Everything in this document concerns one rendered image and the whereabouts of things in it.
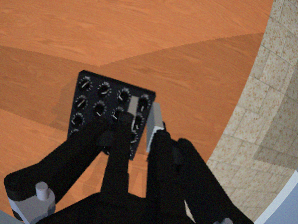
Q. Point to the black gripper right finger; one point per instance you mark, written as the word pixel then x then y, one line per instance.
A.
pixel 204 196

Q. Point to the black square knob box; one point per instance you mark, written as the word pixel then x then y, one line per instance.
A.
pixel 117 92

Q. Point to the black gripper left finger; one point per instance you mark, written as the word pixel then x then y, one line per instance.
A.
pixel 32 191

